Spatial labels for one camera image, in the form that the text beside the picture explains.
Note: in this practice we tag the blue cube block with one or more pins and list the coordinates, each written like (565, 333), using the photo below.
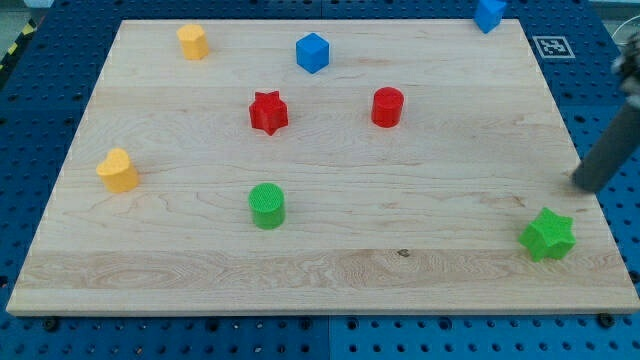
(312, 53)

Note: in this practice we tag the red star block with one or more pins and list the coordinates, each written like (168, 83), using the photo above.
(268, 112)

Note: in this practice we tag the yellow pentagon block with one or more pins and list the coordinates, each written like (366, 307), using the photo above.
(193, 41)

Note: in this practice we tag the blue triangle block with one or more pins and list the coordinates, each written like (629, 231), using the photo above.
(488, 14)

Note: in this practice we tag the yellow heart block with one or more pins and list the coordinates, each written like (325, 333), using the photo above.
(117, 171)

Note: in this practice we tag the green star block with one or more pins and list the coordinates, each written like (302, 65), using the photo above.
(549, 235)

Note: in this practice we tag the green cylinder block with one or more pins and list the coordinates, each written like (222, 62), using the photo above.
(267, 204)

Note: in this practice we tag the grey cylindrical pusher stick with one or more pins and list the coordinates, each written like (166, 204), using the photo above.
(617, 143)

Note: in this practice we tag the white fiducial marker tag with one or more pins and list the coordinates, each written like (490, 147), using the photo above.
(553, 47)

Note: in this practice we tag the wooden board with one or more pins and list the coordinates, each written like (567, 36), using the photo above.
(419, 219)

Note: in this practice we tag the red cylinder block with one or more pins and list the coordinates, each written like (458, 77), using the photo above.
(387, 107)

